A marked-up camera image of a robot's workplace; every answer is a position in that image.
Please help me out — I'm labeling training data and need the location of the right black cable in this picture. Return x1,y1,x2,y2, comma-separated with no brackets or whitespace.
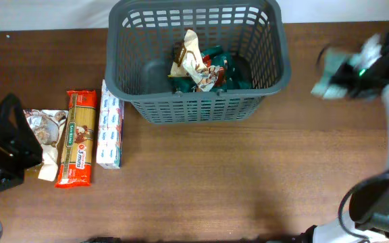
337,184,371,242

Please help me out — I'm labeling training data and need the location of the beige brown snack bag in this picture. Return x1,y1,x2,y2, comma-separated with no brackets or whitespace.
167,30,226,92

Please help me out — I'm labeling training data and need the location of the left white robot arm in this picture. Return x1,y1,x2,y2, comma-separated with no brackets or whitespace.
0,93,43,239

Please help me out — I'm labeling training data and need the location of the grey plastic shopping basket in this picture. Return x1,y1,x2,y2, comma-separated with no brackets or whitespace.
105,0,291,124

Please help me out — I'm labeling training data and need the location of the brown white cookie bag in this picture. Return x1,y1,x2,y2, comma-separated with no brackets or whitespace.
24,109,68,182

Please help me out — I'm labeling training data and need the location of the white Kleenex tissue multipack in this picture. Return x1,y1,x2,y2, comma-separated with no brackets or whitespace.
96,80,124,169

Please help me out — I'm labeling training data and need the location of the San Remo spaghetti packet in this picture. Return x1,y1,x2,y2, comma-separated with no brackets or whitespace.
55,90,97,188

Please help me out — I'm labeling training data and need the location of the light blue snack packet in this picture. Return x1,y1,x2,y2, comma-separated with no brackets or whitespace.
311,45,353,100

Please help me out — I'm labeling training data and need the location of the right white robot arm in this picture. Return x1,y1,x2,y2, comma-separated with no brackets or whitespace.
300,31,389,242

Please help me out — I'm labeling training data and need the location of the green Nescafe coffee bag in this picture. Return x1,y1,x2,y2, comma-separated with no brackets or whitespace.
168,45,253,93

